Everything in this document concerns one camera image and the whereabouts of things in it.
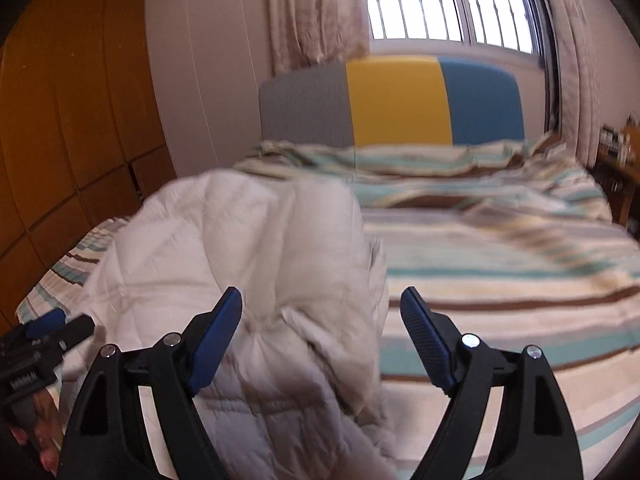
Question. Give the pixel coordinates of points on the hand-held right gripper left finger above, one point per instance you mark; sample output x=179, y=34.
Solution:
x=220, y=330

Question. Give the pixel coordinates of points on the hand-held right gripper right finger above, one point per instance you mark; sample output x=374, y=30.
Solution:
x=422, y=330

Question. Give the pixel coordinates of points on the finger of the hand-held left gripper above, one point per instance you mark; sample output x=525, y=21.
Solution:
x=45, y=324
x=75, y=331

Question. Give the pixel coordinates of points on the white puffer jacket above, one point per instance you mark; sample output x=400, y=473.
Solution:
x=210, y=240

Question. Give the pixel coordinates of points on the person's left hand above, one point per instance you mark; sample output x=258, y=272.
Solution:
x=45, y=425

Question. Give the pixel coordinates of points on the striped bed blanket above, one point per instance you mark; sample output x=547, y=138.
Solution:
x=500, y=270

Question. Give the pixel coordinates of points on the wooden wardrobe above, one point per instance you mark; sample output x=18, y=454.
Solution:
x=75, y=135

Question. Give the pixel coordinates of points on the grey yellow blue headboard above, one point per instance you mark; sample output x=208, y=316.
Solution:
x=395, y=102

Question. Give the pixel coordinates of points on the wooden side table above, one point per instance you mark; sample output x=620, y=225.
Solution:
x=622, y=170

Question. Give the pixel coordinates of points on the pink patterned curtain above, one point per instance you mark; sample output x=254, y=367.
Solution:
x=315, y=10
x=580, y=60

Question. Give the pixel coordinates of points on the window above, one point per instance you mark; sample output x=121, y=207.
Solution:
x=450, y=0

